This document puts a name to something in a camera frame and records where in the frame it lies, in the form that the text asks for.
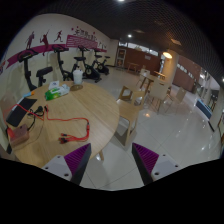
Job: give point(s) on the black exercise bike far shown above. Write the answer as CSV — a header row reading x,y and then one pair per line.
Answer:
x,y
101,67

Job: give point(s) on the brown power bank block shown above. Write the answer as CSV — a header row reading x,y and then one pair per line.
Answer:
x,y
21,134

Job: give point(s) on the glowing pendant lamp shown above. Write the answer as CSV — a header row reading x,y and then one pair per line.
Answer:
x,y
167,55

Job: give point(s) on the light wooden chair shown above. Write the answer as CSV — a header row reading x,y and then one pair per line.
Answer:
x,y
130,102

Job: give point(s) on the black tablet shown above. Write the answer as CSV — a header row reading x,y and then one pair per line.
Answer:
x,y
18,112

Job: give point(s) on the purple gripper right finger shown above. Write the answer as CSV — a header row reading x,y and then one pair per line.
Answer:
x,y
152,166

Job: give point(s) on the green wet wipes pack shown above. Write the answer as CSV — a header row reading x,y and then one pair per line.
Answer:
x,y
57,92

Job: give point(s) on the white dining table far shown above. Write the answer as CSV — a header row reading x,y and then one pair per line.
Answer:
x,y
150,79

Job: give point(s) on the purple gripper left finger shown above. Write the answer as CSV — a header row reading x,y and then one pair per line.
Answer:
x,y
72,166

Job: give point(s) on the round wooden coaster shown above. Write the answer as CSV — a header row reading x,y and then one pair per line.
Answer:
x,y
76,87

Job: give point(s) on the white chair far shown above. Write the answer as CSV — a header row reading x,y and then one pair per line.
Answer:
x,y
158,91

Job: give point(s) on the white plastic cup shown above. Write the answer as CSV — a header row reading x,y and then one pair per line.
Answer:
x,y
77,77

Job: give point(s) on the white paper packet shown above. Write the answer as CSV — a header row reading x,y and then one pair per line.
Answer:
x,y
53,84

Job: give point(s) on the round wooden table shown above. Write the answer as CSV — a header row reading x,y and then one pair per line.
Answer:
x,y
89,115

